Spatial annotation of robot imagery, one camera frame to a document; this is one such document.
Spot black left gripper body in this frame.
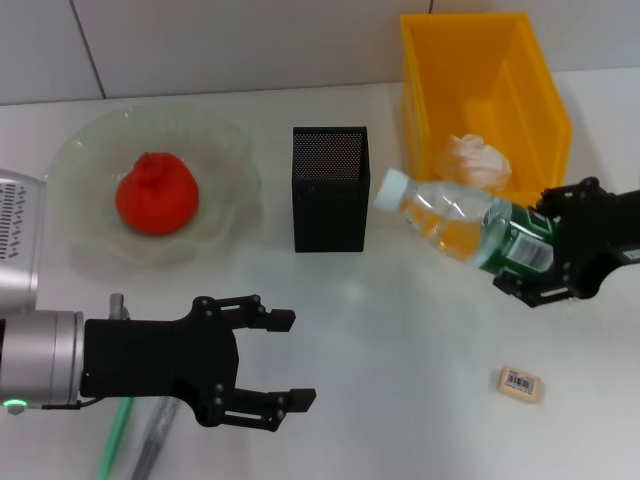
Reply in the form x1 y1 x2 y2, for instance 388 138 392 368
79 295 241 429

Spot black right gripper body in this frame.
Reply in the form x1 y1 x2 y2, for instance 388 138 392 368
549 177 640 301

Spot white paper ball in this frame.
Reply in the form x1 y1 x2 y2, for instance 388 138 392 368
434 132 514 194

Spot clear bottle with green label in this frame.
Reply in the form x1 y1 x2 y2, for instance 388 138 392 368
373 168 561 276

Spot orange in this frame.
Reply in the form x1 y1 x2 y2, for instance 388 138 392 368
114 151 201 236

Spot grey pen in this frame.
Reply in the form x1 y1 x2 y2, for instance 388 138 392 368
129 397 179 480

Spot beige eraser with barcode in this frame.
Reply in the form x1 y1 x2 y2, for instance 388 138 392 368
497 364 544 403

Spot green pen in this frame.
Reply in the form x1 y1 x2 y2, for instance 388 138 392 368
97 397 134 480

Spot black mesh pen holder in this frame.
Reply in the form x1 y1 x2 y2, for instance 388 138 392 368
291 125 370 254

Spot pale green glass fruit plate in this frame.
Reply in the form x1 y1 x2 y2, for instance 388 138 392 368
40 107 264 269

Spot yellow plastic bin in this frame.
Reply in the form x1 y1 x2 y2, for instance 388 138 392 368
399 12 574 224

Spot left gripper cable with plugs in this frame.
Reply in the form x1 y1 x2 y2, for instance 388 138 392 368
108 293 132 321

